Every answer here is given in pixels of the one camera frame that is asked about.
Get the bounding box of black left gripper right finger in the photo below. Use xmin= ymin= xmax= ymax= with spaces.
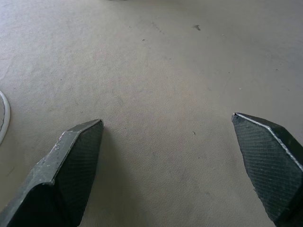
xmin=232 ymin=112 xmax=303 ymax=227

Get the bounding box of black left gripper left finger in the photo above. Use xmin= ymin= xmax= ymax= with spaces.
xmin=0 ymin=119 xmax=105 ymax=227

